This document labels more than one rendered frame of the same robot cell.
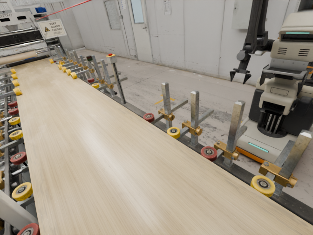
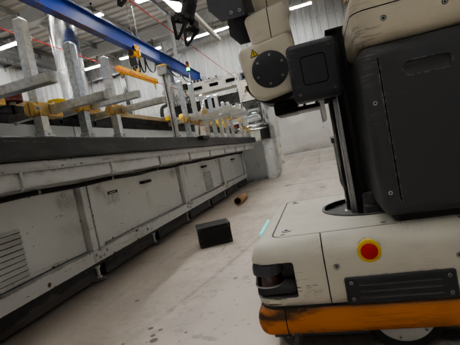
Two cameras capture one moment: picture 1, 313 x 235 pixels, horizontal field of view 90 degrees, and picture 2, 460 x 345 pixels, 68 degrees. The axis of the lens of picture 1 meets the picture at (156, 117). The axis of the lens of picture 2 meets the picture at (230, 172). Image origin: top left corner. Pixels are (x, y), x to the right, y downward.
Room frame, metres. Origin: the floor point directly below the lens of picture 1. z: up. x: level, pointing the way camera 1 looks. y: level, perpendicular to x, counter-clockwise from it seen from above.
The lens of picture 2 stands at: (0.28, -1.78, 0.51)
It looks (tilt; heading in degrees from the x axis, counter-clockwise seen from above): 3 degrees down; 51
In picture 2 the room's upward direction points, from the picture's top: 11 degrees counter-clockwise
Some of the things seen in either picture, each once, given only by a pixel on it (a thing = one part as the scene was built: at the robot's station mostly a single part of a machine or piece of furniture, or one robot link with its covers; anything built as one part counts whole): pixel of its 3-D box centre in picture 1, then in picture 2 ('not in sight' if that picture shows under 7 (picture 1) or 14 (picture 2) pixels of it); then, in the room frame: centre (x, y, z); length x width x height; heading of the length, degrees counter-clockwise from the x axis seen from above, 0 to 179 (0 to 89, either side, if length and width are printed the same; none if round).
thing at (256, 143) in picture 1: (268, 137); (376, 242); (1.24, -1.24, 0.16); 0.67 x 0.64 x 0.25; 126
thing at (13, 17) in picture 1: (27, 58); (223, 129); (4.05, 2.76, 0.95); 1.65 x 0.70 x 1.90; 126
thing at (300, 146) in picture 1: (285, 173); not in sight; (0.39, -0.53, 0.86); 0.04 x 0.04 x 0.48; 36
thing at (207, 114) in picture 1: (193, 124); (96, 105); (0.85, -0.25, 0.84); 0.43 x 0.03 x 0.04; 126
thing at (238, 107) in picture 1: (232, 140); (33, 83); (0.59, -0.38, 0.90); 0.04 x 0.04 x 0.48; 36
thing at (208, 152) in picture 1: (208, 158); (12, 107); (0.53, -0.24, 0.85); 0.08 x 0.08 x 0.11
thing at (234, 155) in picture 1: (226, 150); (43, 110); (0.61, -0.37, 0.81); 0.14 x 0.06 x 0.05; 36
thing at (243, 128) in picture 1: (227, 145); (57, 108); (0.65, -0.40, 0.80); 0.43 x 0.03 x 0.04; 126
